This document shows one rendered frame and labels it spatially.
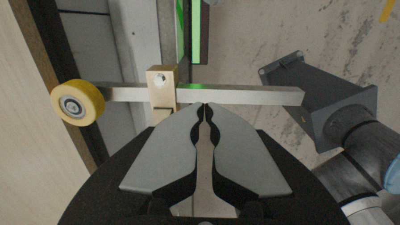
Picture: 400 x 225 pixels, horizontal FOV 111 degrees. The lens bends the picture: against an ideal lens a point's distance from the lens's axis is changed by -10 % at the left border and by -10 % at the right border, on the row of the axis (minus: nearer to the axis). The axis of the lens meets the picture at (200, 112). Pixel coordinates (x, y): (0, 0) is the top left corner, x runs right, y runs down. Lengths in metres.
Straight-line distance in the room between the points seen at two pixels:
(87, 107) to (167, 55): 0.23
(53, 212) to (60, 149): 0.34
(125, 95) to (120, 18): 0.29
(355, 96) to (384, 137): 0.18
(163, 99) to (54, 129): 0.22
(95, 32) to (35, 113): 0.24
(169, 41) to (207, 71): 0.76
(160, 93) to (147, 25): 0.28
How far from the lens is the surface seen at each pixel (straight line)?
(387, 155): 0.68
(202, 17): 0.42
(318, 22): 1.34
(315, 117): 0.76
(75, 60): 0.43
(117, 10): 0.56
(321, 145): 0.88
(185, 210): 0.93
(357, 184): 0.69
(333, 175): 0.69
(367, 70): 1.69
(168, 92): 0.29
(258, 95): 0.31
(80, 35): 0.45
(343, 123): 0.76
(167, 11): 0.43
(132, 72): 0.57
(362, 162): 0.69
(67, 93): 0.32
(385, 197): 2.97
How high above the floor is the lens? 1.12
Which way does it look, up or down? 60 degrees down
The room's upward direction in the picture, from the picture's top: 177 degrees counter-clockwise
